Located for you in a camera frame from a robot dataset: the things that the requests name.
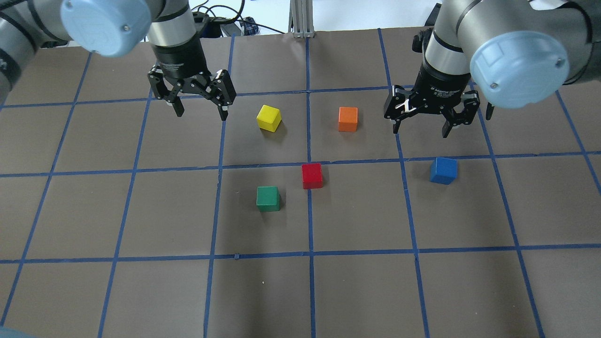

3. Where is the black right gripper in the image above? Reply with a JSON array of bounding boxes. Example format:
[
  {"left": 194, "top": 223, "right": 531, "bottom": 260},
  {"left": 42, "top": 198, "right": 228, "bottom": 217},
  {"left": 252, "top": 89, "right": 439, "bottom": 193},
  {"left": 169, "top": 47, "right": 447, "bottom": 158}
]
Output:
[{"left": 384, "top": 63, "right": 480, "bottom": 138}]

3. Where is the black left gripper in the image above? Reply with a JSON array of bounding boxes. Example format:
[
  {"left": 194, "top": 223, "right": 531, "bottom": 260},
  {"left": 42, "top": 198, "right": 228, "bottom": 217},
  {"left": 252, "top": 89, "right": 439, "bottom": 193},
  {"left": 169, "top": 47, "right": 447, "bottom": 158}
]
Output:
[{"left": 147, "top": 36, "right": 237, "bottom": 122}]

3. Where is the red wooden block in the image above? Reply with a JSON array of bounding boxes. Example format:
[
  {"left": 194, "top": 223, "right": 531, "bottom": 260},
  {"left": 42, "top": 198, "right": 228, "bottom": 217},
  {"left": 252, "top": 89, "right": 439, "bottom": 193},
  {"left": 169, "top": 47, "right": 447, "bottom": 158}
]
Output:
[{"left": 301, "top": 163, "right": 324, "bottom": 190}]

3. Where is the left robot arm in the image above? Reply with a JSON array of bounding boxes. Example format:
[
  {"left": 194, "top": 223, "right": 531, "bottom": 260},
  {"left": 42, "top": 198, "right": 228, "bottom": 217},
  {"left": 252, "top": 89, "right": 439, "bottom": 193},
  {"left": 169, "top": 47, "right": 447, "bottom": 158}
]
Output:
[{"left": 0, "top": 0, "right": 237, "bottom": 121}]

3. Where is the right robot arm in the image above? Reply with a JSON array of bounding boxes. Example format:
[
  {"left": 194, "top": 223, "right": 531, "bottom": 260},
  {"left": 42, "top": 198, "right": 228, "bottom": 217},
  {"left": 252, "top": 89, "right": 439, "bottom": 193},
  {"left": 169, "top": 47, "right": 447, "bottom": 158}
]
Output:
[{"left": 384, "top": 0, "right": 600, "bottom": 138}]

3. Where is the blue wooden block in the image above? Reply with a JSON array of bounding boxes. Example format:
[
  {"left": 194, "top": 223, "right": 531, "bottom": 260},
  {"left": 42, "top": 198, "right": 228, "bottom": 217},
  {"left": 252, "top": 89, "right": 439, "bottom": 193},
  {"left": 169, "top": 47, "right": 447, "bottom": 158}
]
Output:
[{"left": 430, "top": 157, "right": 459, "bottom": 185}]

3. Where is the yellow wooden block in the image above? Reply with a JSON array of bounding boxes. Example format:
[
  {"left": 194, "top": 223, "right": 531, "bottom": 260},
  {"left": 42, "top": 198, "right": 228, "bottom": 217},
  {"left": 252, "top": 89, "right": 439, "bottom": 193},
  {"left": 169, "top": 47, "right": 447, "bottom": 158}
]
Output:
[{"left": 256, "top": 105, "right": 282, "bottom": 132}]

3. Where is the orange wooden block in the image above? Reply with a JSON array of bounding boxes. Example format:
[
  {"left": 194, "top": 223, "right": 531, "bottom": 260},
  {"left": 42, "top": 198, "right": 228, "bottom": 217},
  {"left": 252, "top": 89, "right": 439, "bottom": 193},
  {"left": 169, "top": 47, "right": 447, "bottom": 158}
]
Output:
[{"left": 338, "top": 107, "right": 359, "bottom": 132}]

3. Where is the green wooden block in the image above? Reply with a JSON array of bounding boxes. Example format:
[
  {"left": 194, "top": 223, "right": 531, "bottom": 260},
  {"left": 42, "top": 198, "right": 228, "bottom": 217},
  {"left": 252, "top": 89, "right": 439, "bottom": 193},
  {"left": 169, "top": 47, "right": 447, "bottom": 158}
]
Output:
[{"left": 256, "top": 186, "right": 281, "bottom": 212}]

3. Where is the black power adapter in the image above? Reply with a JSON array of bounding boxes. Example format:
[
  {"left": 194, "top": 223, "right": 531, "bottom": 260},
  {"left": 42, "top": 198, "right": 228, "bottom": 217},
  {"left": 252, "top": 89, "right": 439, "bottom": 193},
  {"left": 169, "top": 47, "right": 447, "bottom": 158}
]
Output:
[{"left": 216, "top": 19, "right": 243, "bottom": 37}]

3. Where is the aluminium frame post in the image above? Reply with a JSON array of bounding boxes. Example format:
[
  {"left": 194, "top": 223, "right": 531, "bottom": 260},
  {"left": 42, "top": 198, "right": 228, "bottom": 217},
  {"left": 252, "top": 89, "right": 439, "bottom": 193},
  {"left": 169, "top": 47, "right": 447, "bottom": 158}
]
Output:
[{"left": 288, "top": 0, "right": 315, "bottom": 38}]

